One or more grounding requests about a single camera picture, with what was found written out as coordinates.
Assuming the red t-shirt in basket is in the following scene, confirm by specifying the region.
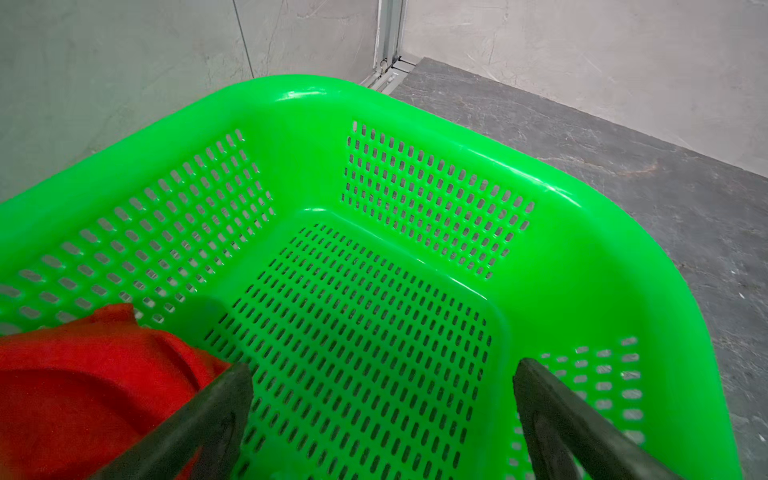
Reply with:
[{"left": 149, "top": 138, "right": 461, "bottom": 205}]
[{"left": 1, "top": 303, "right": 230, "bottom": 479}]

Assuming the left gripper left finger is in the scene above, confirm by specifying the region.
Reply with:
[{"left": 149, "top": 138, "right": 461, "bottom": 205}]
[{"left": 92, "top": 363, "right": 253, "bottom": 479}]

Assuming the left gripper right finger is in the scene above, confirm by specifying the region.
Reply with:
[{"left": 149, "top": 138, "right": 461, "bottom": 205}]
[{"left": 513, "top": 358, "right": 679, "bottom": 479}]

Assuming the green plastic basket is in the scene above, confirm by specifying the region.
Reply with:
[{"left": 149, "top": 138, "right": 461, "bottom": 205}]
[{"left": 1, "top": 75, "right": 742, "bottom": 479}]

